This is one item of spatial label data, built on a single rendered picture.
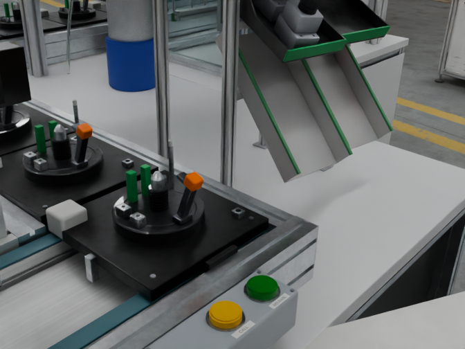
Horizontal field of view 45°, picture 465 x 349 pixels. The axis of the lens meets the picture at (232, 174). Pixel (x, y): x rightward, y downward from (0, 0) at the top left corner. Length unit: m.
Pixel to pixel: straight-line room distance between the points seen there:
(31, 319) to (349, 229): 0.58
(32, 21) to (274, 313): 1.40
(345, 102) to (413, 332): 0.47
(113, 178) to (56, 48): 1.14
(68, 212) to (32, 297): 0.13
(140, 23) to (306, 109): 0.81
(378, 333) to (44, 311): 0.47
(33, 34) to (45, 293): 1.20
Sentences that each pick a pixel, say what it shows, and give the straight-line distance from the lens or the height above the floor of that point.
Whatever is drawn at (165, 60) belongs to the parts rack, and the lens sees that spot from 1.06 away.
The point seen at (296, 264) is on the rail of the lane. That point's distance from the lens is 0.87.
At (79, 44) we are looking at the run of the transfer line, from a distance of 2.13.
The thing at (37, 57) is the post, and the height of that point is 0.92.
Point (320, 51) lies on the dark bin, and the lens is 0.92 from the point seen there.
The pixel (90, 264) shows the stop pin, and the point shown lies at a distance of 0.80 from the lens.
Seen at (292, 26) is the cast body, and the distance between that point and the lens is 0.88.
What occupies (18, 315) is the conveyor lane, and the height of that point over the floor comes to 0.92.
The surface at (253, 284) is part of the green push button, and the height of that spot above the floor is 0.97.
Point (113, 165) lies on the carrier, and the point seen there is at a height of 0.97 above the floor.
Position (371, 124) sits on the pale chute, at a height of 1.02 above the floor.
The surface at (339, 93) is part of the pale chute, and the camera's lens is 1.12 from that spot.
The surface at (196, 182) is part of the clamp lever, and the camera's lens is 0.75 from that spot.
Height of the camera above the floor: 1.42
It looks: 27 degrees down
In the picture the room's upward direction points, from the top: 2 degrees clockwise
